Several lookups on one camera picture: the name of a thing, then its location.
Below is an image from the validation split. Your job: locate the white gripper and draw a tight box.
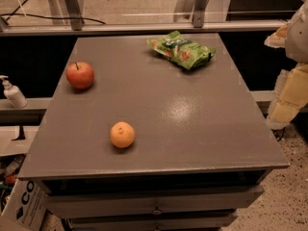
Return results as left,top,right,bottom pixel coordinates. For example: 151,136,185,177
264,1,308,130

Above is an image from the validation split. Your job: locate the green rice chip bag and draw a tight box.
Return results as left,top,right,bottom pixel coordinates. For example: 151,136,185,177
146,31,216,70

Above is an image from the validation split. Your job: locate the orange fruit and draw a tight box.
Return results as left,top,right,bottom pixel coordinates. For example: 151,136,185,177
110,121,136,148

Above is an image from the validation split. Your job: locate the upper grey drawer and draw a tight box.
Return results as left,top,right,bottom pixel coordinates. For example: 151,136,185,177
47,185,264,218

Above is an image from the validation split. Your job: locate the grey drawer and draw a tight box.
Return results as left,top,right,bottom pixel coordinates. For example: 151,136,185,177
47,185,264,218
70,210,237,231

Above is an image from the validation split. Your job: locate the grey drawer cabinet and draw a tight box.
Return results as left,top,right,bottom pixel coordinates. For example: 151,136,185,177
17,32,291,231

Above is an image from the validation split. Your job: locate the lower grey drawer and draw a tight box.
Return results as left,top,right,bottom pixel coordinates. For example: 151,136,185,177
70,210,237,231

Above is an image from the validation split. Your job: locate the red apple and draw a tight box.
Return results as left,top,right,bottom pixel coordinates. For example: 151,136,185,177
65,62,94,90

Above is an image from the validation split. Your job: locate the white pump bottle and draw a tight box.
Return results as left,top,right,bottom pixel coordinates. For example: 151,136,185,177
0,75,27,109

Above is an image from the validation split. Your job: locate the white cardboard box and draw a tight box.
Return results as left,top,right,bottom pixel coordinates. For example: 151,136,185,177
0,180,46,231

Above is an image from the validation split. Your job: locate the right metal bracket post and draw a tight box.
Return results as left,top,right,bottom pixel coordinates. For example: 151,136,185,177
192,0,207,28

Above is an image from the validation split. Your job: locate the metal bracket post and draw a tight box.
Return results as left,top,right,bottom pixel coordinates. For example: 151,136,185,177
192,0,207,28
64,0,84,31

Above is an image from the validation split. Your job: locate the left metal bracket post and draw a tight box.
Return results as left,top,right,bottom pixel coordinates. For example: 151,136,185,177
64,0,84,31

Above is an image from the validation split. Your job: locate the horizontal metal rail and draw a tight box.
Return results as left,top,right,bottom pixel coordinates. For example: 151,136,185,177
0,19,285,37

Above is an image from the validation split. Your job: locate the black cable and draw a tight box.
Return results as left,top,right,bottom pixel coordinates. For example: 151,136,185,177
0,0,107,26

